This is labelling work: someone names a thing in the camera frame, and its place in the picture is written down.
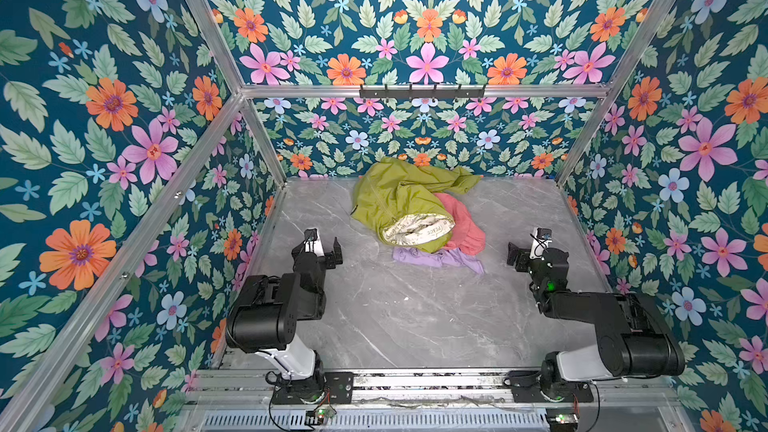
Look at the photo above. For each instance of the black hook rail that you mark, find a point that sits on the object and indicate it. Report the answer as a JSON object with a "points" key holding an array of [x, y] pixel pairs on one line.
{"points": [[411, 91]]}

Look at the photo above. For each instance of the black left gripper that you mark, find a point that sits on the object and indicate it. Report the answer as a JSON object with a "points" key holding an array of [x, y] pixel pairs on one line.
{"points": [[327, 253]]}

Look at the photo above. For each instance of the pink cloth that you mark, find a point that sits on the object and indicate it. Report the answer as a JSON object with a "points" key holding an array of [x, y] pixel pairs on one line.
{"points": [[466, 235]]}

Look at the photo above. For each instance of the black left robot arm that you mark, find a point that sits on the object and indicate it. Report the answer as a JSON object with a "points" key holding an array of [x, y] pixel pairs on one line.
{"points": [[265, 315]]}

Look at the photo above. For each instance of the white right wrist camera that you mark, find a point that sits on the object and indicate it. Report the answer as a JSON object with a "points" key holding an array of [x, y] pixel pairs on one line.
{"points": [[542, 238]]}

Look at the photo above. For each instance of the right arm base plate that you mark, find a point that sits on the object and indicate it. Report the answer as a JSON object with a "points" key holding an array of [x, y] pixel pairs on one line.
{"points": [[529, 386]]}

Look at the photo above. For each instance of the purple cloth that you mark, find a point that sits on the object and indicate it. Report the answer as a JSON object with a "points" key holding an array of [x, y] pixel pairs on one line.
{"points": [[439, 259]]}

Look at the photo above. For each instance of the white vent grille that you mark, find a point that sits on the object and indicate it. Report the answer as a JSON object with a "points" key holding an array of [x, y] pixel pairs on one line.
{"points": [[378, 420]]}

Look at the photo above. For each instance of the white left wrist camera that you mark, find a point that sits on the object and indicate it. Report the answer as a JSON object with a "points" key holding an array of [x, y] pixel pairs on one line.
{"points": [[312, 242]]}

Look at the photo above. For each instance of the green zip jacket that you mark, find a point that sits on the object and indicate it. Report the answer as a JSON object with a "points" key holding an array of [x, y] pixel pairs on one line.
{"points": [[399, 202]]}

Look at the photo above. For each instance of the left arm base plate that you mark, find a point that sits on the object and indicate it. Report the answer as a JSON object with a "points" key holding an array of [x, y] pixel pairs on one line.
{"points": [[328, 387]]}

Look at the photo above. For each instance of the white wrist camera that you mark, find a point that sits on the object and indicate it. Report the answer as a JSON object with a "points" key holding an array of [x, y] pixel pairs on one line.
{"points": [[312, 242], [542, 238]]}

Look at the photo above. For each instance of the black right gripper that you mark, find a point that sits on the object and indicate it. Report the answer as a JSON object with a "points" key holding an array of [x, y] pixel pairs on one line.
{"points": [[522, 255]]}

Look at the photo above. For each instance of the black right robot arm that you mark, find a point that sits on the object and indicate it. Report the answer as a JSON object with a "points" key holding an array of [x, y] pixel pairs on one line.
{"points": [[632, 340]]}

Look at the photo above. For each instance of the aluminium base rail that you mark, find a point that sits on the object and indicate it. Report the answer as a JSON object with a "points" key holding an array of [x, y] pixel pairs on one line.
{"points": [[410, 388]]}

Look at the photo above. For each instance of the aluminium enclosure frame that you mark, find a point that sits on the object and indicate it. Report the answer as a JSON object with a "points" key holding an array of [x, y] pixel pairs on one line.
{"points": [[136, 181]]}

